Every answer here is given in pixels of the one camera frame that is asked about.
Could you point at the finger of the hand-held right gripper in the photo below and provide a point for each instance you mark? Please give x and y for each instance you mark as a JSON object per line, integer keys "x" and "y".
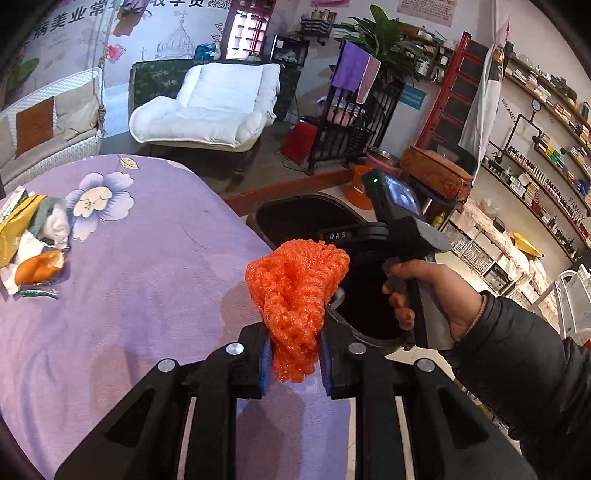
{"x": 371, "y": 257}
{"x": 339, "y": 235}

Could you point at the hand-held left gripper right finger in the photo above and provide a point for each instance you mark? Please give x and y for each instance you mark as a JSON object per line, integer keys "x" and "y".
{"x": 326, "y": 369}

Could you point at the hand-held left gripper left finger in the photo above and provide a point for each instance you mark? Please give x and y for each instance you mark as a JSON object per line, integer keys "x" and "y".
{"x": 264, "y": 369}

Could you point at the black trash bin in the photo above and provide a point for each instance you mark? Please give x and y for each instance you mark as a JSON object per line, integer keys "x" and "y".
{"x": 286, "y": 221}

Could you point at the orange foam fruit net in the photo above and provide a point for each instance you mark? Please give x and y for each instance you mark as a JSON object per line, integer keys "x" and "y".
{"x": 295, "y": 286}

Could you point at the person's right forearm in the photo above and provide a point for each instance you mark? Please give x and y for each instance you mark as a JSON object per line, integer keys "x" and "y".
{"x": 521, "y": 369}

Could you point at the person's right hand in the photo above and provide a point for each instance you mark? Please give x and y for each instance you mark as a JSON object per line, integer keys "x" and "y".
{"x": 457, "y": 295}

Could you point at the pink basin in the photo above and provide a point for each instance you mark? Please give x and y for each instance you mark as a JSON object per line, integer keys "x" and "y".
{"x": 382, "y": 161}

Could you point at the orange bucket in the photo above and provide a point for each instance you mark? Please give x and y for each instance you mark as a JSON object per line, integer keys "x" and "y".
{"x": 358, "y": 189}

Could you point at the brown woven case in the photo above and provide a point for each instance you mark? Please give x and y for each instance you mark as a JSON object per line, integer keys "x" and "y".
{"x": 434, "y": 173}

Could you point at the black metal rack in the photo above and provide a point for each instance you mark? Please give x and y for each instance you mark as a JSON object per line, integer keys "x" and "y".
{"x": 355, "y": 134}

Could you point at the red bag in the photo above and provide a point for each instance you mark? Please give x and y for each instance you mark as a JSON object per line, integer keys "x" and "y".
{"x": 299, "y": 143}

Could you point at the white drawer storage unit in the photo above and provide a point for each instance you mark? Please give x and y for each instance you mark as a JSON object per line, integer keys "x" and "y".
{"x": 489, "y": 258}

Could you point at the pink towel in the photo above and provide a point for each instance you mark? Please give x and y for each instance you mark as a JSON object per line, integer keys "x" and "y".
{"x": 368, "y": 83}

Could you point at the red ladder shelf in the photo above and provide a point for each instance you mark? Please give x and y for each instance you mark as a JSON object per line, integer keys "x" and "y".
{"x": 455, "y": 92}

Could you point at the white hanging banner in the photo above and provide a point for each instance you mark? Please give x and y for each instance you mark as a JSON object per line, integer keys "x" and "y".
{"x": 485, "y": 106}

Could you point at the yellow dustpan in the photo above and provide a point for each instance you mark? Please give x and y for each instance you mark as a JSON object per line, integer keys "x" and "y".
{"x": 526, "y": 244}

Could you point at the purple towel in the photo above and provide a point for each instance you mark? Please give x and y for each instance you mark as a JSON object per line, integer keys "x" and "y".
{"x": 351, "y": 64}

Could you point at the purple floral tablecloth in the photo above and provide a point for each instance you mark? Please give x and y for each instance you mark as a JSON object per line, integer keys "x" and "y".
{"x": 138, "y": 300}

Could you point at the green potted plant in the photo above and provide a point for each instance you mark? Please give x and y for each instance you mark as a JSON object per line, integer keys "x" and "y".
{"x": 383, "y": 41}

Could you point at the black framed display box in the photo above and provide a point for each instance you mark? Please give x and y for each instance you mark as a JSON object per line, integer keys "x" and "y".
{"x": 290, "y": 50}

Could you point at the white padded lounge chair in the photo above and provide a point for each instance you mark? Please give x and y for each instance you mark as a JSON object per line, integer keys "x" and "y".
{"x": 207, "y": 101}

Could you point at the small shelf of jars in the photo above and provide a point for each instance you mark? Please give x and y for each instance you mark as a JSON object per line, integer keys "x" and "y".
{"x": 316, "y": 25}

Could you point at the white step stool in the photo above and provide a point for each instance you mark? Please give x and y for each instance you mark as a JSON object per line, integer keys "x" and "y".
{"x": 570, "y": 300}

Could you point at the red display cabinet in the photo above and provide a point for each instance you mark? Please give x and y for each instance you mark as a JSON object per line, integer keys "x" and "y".
{"x": 249, "y": 32}

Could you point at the blue bag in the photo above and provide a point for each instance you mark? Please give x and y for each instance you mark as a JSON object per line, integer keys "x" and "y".
{"x": 206, "y": 50}

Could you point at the clear plastic wrapper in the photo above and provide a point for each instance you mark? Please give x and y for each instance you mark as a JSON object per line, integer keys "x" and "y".
{"x": 39, "y": 293}

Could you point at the orange peel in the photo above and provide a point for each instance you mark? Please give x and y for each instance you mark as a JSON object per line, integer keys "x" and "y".
{"x": 37, "y": 267}

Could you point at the white crumpled tissue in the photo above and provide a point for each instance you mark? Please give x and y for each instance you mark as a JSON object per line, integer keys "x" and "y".
{"x": 57, "y": 226}

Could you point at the white crumpled paper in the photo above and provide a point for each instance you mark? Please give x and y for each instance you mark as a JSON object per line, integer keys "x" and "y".
{"x": 9, "y": 279}

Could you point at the yellow plastic wrapper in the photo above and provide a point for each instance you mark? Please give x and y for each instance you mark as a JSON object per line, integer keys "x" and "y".
{"x": 18, "y": 230}

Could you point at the white wicker swing chair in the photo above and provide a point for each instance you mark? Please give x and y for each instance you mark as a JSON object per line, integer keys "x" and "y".
{"x": 69, "y": 152}

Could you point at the beige cushion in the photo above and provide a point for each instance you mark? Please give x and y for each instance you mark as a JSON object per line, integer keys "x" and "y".
{"x": 76, "y": 110}

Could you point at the green and white packet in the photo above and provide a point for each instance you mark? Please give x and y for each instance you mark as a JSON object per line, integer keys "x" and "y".
{"x": 10, "y": 203}

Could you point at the brown cushion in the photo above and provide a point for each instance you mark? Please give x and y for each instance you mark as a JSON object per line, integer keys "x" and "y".
{"x": 34, "y": 127}

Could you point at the blue wall sign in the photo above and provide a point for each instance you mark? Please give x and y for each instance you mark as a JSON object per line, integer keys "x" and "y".
{"x": 412, "y": 98}

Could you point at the wall shelves of bottles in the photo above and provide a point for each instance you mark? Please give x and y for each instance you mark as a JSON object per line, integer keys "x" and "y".
{"x": 554, "y": 152}

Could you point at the round wall gauge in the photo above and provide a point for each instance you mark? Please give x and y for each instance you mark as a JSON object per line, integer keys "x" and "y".
{"x": 536, "y": 105}

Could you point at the pink wall poster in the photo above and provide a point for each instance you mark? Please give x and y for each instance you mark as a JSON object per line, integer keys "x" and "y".
{"x": 427, "y": 11}

